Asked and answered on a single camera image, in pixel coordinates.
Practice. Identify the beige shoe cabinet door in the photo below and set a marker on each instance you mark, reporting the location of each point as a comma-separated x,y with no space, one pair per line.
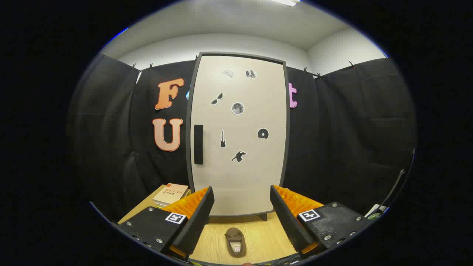
240,177

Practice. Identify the brown fuzzy shoe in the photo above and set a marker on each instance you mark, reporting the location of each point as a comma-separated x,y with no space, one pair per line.
233,233

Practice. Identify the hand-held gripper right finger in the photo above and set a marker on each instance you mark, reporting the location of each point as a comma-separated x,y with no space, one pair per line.
286,221

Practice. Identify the beige cover book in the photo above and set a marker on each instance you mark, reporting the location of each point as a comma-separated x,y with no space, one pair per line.
172,194

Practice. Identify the black backdrop cloth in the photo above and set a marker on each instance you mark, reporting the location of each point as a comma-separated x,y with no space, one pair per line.
332,129

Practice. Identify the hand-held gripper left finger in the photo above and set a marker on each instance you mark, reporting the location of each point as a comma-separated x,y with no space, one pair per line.
197,225

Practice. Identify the black computer monitor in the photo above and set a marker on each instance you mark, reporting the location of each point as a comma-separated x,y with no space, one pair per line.
401,172

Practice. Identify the dark grey shoe cabinet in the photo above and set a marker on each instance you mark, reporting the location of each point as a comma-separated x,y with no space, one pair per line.
240,54

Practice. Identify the yellow-edged book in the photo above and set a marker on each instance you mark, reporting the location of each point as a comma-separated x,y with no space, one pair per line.
159,204

